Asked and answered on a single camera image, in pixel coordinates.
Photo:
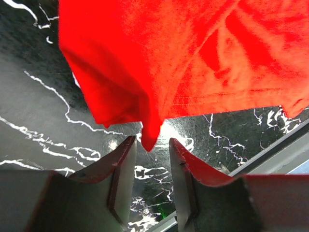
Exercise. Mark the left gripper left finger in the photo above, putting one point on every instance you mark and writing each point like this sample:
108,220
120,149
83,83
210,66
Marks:
96,198

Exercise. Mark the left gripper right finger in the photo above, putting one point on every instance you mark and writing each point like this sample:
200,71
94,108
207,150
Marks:
208,200

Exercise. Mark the red t shirt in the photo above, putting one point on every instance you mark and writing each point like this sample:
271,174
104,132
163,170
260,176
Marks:
150,60

